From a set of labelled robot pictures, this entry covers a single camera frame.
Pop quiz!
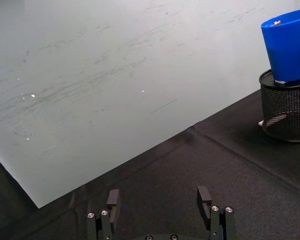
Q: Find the black table cloth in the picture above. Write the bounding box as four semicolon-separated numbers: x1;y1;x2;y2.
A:
0;87;300;240

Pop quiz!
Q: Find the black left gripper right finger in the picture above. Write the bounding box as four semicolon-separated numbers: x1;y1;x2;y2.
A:
196;185;237;240

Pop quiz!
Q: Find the black mesh round holder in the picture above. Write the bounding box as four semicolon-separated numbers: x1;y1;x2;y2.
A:
258;68;300;143

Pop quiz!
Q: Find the blue plastic cup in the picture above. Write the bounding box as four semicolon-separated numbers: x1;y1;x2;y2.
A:
260;7;300;84

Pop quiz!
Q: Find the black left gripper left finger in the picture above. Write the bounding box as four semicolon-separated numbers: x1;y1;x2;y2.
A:
86;188;120;240

